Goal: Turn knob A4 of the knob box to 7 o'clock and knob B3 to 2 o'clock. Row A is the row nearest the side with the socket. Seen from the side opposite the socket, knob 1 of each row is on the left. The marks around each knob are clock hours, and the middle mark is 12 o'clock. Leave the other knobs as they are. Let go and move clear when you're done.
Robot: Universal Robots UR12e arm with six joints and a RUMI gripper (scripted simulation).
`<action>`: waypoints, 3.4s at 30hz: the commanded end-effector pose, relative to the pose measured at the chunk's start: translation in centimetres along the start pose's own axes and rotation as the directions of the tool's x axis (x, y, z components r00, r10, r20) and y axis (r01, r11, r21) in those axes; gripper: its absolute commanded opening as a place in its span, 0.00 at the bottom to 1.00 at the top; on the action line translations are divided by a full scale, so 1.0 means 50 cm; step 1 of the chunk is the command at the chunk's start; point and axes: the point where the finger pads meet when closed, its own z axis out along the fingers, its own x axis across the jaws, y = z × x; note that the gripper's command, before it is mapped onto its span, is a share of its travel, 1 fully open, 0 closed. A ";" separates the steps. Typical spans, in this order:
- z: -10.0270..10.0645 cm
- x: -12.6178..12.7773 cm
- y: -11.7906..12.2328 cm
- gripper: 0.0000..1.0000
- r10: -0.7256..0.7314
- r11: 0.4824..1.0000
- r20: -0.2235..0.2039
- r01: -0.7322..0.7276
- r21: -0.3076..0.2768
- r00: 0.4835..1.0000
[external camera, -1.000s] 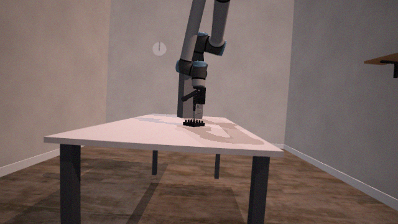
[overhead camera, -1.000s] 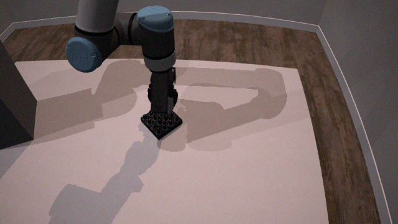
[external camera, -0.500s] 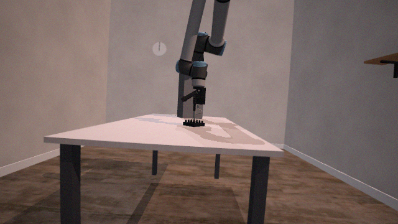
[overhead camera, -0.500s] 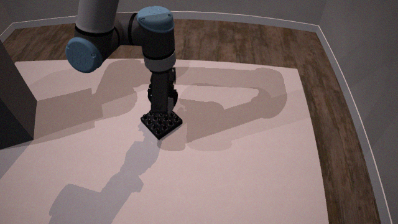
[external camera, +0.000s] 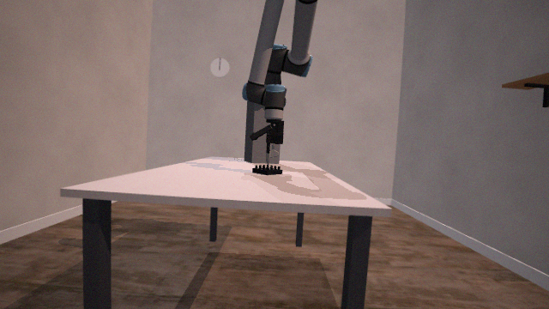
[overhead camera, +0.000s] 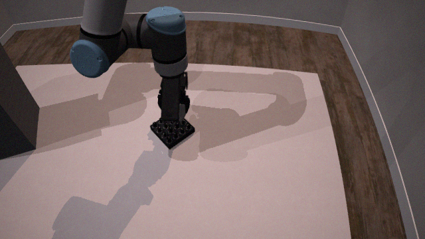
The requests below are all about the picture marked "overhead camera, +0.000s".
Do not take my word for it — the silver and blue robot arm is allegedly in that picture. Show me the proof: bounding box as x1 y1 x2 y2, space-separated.
70 0 188 121

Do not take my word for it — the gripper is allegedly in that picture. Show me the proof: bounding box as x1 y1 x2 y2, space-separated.
158 71 190 123

